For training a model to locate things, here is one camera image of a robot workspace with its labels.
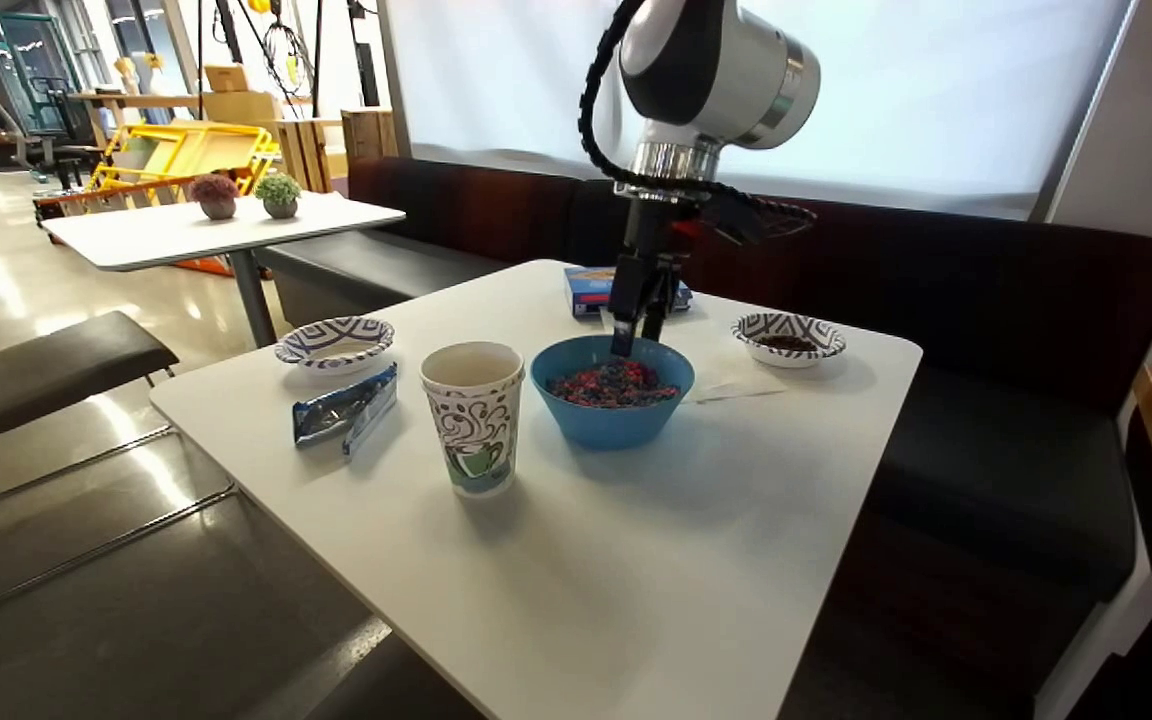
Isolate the dark bench seat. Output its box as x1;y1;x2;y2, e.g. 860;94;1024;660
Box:
262;159;1152;699

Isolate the blue cookie box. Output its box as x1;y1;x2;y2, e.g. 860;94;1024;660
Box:
562;266;695;325

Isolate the white side table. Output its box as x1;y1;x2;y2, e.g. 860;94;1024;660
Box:
43;193;400;345

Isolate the white window blind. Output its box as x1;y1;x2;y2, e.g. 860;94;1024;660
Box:
385;0;1132;216

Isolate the blue snack wrapper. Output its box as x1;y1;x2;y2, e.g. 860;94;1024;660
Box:
294;368;398;454

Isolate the empty blue patterned bowl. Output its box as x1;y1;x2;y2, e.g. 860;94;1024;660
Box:
278;316;392;374

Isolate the red potted plant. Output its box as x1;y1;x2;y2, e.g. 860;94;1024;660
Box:
188;173;235;220

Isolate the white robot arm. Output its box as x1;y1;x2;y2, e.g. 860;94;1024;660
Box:
608;0;822;357

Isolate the green potted plant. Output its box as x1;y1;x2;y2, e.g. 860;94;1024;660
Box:
255;173;299;220

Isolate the yellow frame structure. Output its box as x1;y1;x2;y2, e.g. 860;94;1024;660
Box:
87;120;280;201

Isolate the white paper napkin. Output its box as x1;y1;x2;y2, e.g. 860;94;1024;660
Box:
690;352;785;406

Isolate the patterned bowl with dark contents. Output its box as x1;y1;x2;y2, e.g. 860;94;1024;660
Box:
735;314;847;368

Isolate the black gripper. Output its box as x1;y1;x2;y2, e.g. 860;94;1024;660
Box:
608;187;816;357

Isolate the white patterned paper cup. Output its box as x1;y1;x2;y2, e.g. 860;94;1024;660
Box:
422;342;526;502

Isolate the blue bowl of colored beads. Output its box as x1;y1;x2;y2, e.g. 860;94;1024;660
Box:
534;336;695;454

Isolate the black chair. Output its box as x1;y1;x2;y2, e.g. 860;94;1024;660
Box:
0;314;229;604

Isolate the white dining table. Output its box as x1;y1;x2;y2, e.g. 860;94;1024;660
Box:
154;261;922;720

